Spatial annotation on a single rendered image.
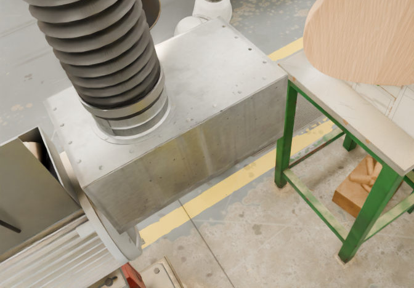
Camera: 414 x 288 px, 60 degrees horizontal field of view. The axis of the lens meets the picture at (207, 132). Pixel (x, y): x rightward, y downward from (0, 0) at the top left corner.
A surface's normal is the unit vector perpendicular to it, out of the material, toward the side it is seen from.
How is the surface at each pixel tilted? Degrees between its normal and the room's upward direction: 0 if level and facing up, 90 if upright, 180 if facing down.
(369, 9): 90
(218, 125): 90
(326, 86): 0
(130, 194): 90
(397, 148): 0
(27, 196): 90
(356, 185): 0
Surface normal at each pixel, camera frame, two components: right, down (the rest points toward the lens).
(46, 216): 0.52, 0.64
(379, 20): -0.25, 0.79
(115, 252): 0.47, 0.48
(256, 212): -0.12, -0.60
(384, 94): -0.86, 0.46
